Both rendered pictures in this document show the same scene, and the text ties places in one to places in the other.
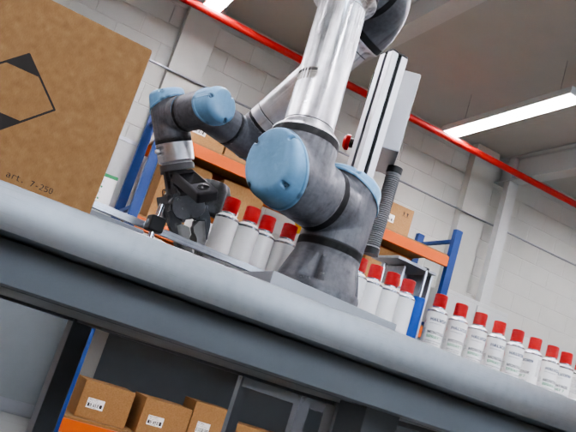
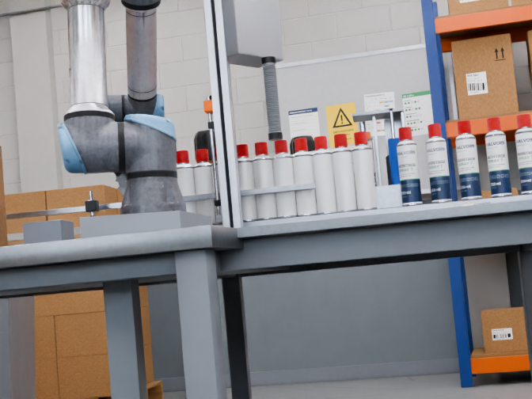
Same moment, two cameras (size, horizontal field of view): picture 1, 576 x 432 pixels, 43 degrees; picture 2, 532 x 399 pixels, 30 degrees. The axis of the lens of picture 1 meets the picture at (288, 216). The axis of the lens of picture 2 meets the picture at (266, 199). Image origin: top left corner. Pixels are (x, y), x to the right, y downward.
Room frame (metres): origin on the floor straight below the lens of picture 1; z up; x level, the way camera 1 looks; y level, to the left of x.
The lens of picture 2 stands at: (-0.44, -1.63, 0.71)
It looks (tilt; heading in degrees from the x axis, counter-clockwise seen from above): 5 degrees up; 36
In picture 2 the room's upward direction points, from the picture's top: 5 degrees counter-clockwise
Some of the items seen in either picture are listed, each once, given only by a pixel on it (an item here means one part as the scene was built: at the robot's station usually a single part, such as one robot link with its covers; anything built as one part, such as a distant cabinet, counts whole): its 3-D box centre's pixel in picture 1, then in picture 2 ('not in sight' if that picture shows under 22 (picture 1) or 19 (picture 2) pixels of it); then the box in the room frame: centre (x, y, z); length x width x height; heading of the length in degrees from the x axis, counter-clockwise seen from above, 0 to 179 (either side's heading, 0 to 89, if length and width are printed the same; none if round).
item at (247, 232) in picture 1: (239, 253); (184, 189); (1.54, 0.07, 0.98); 0.05 x 0.05 x 0.20
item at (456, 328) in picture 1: (453, 342); (438, 164); (1.87, -0.50, 0.98); 0.05 x 0.05 x 0.20
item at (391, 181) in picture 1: (382, 210); (271, 98); (1.59, -0.20, 1.18); 0.04 x 0.04 x 0.21
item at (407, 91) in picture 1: (384, 121); (244, 25); (1.57, -0.14, 1.38); 0.17 x 0.10 x 0.19; 174
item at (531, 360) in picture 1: (528, 374); not in sight; (2.01, -0.76, 0.98); 0.05 x 0.05 x 0.20
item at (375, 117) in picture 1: (352, 195); (222, 106); (1.49, -0.12, 1.17); 0.04 x 0.04 x 0.67; 29
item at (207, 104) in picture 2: not in sight; (220, 160); (1.55, -0.04, 1.05); 0.10 x 0.04 x 0.33; 29
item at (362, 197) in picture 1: (339, 209); (147, 144); (1.24, -0.08, 1.06); 0.13 x 0.12 x 0.14; 135
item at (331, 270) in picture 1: (321, 273); (153, 194); (1.24, -0.08, 0.94); 0.15 x 0.15 x 0.10
